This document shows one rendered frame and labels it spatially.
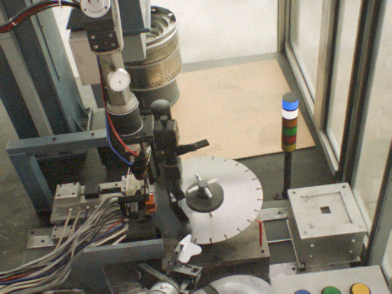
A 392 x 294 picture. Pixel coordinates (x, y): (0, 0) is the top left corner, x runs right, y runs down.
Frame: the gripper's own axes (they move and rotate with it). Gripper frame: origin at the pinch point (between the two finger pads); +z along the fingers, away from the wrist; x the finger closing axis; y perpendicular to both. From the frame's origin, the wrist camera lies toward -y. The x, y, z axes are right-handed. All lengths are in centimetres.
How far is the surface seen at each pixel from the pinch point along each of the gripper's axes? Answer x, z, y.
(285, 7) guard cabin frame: 76, 106, 3
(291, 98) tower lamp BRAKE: 45, 20, 20
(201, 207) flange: 13.1, 7.1, 1.2
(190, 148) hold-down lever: 33.0, -9.4, 1.4
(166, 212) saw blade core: 10.5, 5.1, -8.4
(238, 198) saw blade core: 15.8, 12.8, 10.1
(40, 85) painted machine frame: 38, 28, -67
